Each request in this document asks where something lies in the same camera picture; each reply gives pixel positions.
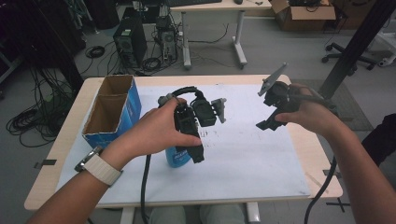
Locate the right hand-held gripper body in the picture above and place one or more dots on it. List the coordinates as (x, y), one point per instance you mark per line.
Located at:
(280, 95)

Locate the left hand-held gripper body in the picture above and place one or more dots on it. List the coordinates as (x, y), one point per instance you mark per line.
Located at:
(205, 113)

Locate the person's right hand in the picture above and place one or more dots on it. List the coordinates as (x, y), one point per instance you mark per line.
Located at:
(311, 116)

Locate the person's left hand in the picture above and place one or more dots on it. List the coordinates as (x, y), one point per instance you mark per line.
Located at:
(152, 130)

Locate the blue plastic bottle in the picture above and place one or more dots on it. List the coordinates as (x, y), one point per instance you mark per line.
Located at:
(176, 157)

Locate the white table mat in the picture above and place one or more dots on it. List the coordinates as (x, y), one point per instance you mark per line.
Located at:
(243, 161)

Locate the light wooden table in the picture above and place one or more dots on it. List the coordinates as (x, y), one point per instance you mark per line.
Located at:
(314, 155)

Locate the person's legs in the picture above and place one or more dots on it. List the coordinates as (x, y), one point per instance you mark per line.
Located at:
(199, 214)

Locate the grey floor mat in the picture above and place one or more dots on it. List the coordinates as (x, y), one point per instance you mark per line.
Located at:
(348, 109)

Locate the white-legged desk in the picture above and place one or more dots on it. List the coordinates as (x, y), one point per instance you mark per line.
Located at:
(239, 37)

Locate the black office chair base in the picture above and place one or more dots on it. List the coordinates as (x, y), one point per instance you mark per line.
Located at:
(345, 56)

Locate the brown cardboard box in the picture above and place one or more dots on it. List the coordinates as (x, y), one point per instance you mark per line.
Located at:
(303, 15)

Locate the small black computer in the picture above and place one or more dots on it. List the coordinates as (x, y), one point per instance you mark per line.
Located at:
(167, 39)

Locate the blue cardboard box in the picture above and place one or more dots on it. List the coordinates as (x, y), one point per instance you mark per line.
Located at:
(115, 112)

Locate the black metal pole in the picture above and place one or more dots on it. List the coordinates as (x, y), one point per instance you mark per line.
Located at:
(358, 43)

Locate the white band wristwatch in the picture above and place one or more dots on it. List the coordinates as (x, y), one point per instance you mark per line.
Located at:
(101, 168)

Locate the black computer mouse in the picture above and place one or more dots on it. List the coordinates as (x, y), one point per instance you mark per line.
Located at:
(238, 1)

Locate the black computer tower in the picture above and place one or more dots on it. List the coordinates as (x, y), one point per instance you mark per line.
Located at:
(130, 40)

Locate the dark cloth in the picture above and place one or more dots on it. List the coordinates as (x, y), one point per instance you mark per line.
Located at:
(381, 140)

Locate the black keyboard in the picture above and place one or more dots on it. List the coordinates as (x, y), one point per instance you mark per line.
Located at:
(193, 2)

